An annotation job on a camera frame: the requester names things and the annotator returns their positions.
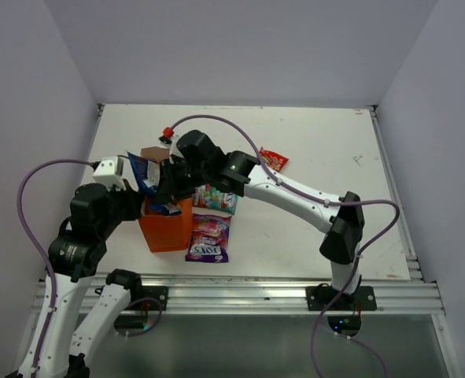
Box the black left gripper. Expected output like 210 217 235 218
98 177 145 237

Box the orange paper bag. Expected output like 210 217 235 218
137 146 194 254

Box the purple Fox's candy bag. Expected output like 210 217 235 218
185 214 232 264

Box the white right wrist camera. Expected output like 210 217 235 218
159 127 179 156

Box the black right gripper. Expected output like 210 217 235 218
153 157 210 206

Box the aluminium mounting rail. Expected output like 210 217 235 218
142 275 445 315

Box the red nuts snack packet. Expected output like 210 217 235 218
259 147 290 172

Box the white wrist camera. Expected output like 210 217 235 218
92 156 126 190
159 127 179 156

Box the teal Fox's candy bag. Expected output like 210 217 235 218
193 184 238 215

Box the black right base bracket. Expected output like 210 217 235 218
305 283 378 312

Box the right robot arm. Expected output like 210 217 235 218
156 128 365 309

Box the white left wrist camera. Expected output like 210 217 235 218
92 156 126 190

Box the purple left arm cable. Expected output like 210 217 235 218
17 157 99 375

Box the blue chips bag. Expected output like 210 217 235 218
127 152 182 216

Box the black left base bracket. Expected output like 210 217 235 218
128 285 169 312

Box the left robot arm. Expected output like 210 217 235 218
11 183 144 377

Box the black base bracket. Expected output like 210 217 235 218
128 285 169 312
305 283 378 312

